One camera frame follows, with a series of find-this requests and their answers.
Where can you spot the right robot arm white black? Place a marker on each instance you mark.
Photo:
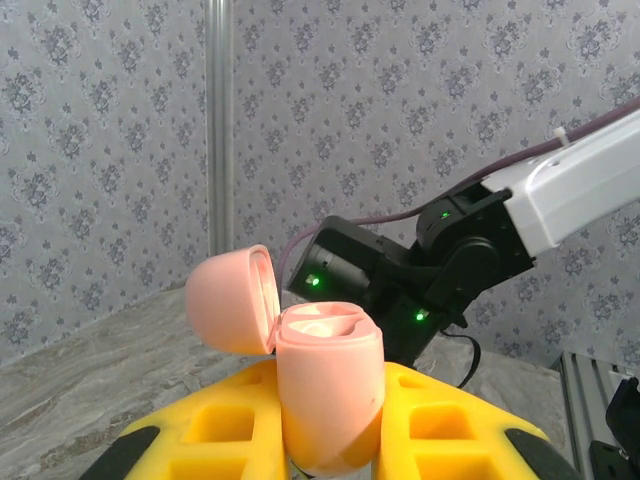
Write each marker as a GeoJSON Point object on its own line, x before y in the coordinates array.
{"type": "Point", "coordinates": [575, 185]}

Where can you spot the aluminium corner post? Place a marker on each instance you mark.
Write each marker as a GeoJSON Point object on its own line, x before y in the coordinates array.
{"type": "Point", "coordinates": [220, 125]}

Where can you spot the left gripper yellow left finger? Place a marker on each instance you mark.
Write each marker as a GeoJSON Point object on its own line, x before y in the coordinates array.
{"type": "Point", "coordinates": [190, 405]}

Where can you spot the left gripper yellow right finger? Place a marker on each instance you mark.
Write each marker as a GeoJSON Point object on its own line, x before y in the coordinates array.
{"type": "Point", "coordinates": [490, 425]}

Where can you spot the pink earbud charging case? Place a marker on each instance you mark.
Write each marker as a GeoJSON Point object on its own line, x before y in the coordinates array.
{"type": "Point", "coordinates": [330, 380]}

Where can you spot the wide aluminium base rail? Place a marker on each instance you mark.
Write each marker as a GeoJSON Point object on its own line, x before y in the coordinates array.
{"type": "Point", "coordinates": [575, 400]}

